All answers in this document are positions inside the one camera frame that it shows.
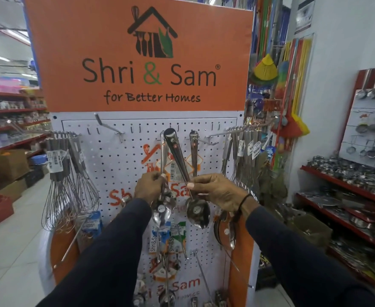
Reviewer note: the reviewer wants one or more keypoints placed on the bunch of steel whisks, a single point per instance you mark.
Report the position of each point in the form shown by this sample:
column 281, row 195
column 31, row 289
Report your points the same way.
column 74, row 153

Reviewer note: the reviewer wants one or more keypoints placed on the red wall shelf unit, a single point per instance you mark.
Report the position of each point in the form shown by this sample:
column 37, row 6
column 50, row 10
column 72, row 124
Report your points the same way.
column 344, row 220

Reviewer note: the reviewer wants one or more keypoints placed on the wall poster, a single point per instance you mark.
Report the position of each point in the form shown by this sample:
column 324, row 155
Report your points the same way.
column 305, row 14

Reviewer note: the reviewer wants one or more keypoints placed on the bunch of hanging steel utensils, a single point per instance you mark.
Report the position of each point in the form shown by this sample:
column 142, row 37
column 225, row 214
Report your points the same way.
column 248, row 163

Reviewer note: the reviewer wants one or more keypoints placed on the person's right forearm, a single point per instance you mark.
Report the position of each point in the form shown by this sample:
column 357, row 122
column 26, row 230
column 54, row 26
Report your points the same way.
column 296, row 262

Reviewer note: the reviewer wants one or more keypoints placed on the blue carded kitchen tool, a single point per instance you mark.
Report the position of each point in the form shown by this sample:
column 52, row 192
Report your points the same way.
column 158, row 239

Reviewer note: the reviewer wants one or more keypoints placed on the person's left hand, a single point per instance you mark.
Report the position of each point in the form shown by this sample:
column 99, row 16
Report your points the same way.
column 149, row 188

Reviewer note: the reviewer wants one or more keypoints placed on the bunch of colourful hanging brooms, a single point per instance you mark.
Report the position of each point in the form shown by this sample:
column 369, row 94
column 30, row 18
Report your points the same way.
column 297, row 76

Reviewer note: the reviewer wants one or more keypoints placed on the ceiling tube light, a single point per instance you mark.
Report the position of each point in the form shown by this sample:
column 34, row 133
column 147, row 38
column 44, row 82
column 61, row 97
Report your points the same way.
column 16, row 36

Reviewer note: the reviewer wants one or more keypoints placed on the person's right hand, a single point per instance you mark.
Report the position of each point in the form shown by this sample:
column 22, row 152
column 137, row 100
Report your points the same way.
column 219, row 191

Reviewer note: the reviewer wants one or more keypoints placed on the row of small steel containers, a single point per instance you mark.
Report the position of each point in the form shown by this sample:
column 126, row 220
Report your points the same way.
column 350, row 177

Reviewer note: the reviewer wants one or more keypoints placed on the person's left forearm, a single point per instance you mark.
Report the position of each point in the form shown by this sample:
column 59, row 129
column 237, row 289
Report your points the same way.
column 104, row 262

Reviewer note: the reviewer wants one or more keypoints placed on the steel peg hook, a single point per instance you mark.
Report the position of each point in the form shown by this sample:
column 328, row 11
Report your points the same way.
column 109, row 127

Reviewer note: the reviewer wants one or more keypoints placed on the hanging kitchen tools on panel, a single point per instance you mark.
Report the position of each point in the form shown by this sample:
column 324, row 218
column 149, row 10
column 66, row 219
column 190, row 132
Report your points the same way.
column 369, row 147

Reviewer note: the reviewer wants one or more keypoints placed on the green carded kitchen tool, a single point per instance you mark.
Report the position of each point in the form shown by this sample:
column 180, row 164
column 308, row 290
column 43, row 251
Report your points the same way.
column 178, row 236

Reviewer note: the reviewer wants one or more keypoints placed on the stack of brown cardboard boxes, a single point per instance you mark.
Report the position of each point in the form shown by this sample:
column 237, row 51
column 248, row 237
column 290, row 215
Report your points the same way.
column 8, row 169

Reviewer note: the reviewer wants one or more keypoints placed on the yellow broom head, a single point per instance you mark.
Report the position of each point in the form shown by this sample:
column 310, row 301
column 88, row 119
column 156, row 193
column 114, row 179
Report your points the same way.
column 265, row 68

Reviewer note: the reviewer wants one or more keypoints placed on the open cardboard box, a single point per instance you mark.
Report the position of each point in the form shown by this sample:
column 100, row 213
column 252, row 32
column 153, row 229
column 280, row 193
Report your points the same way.
column 312, row 231

